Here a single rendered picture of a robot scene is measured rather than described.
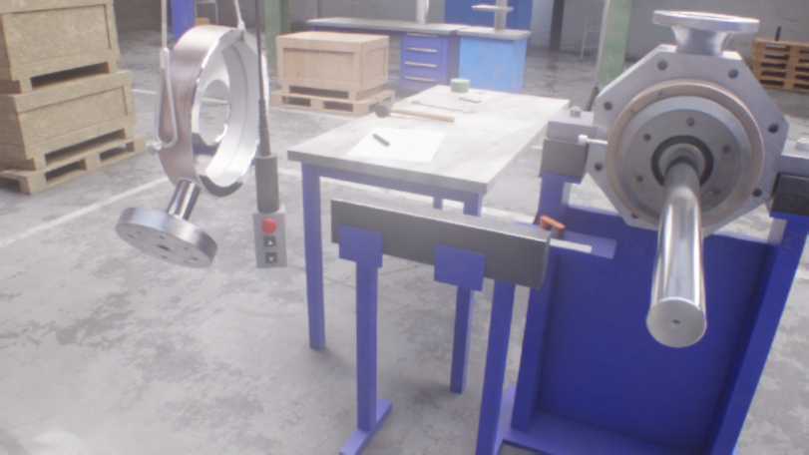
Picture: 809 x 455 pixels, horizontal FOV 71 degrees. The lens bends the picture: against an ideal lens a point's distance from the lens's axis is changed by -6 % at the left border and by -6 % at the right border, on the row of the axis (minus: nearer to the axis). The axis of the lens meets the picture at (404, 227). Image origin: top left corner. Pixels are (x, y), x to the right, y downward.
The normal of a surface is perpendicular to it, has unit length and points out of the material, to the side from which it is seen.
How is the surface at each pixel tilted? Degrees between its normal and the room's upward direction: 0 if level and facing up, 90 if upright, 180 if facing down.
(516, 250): 90
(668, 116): 90
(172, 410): 0
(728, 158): 90
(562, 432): 0
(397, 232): 90
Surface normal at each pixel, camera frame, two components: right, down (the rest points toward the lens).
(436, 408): 0.03, -0.91
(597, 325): -0.41, 0.36
